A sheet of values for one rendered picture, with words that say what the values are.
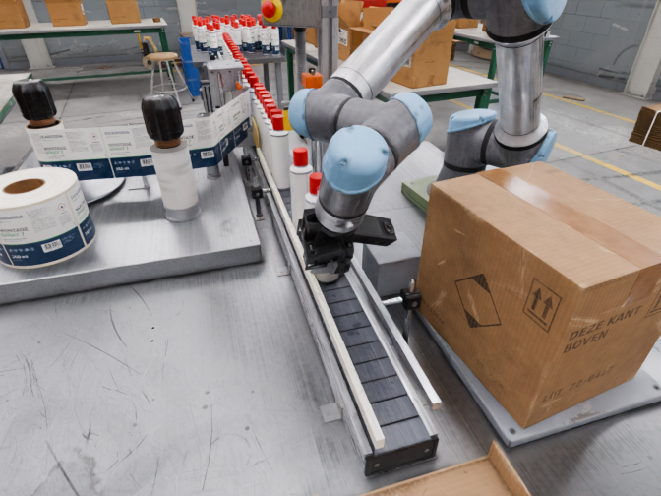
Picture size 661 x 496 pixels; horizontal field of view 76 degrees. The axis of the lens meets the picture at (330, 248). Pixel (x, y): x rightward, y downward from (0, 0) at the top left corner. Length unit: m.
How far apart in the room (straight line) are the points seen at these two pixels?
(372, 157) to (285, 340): 0.43
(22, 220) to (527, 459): 1.00
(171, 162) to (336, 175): 0.61
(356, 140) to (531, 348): 0.36
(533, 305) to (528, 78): 0.52
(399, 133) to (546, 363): 0.36
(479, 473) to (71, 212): 0.92
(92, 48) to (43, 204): 7.72
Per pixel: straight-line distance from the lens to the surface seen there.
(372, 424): 0.61
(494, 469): 0.71
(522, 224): 0.65
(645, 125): 4.99
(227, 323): 0.88
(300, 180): 0.95
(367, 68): 0.72
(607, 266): 0.61
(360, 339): 0.76
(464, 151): 1.18
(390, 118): 0.59
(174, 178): 1.08
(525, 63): 0.96
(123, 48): 8.68
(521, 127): 1.07
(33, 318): 1.05
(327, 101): 0.66
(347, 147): 0.52
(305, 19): 1.19
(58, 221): 1.06
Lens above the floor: 1.42
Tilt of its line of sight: 34 degrees down
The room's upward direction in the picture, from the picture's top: straight up
